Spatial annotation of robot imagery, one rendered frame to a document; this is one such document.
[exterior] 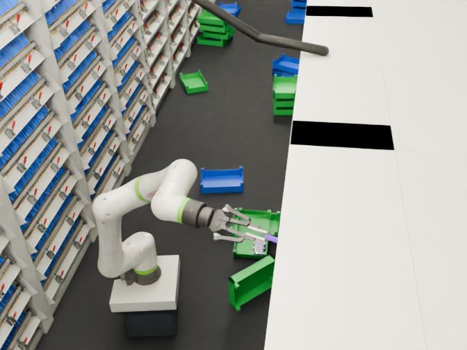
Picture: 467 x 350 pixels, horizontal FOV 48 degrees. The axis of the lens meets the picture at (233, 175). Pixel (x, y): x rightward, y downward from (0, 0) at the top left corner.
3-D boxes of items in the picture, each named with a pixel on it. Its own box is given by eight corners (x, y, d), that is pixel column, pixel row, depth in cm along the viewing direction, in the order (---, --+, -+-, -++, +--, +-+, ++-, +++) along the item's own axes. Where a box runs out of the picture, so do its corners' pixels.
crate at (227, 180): (201, 194, 373) (200, 185, 368) (201, 176, 389) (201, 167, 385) (243, 192, 373) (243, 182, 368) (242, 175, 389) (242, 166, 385)
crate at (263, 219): (267, 260, 320) (266, 254, 313) (233, 257, 323) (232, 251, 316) (271, 215, 335) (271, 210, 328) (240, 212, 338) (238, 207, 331)
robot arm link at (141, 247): (122, 267, 264) (116, 239, 253) (149, 253, 272) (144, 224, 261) (136, 282, 256) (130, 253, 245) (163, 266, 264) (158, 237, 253)
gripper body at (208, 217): (210, 207, 186) (233, 214, 183) (201, 230, 184) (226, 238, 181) (203, 202, 179) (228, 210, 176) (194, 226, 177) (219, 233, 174)
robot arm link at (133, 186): (129, 212, 230) (117, 186, 230) (154, 199, 237) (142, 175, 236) (144, 207, 215) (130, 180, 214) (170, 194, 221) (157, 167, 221)
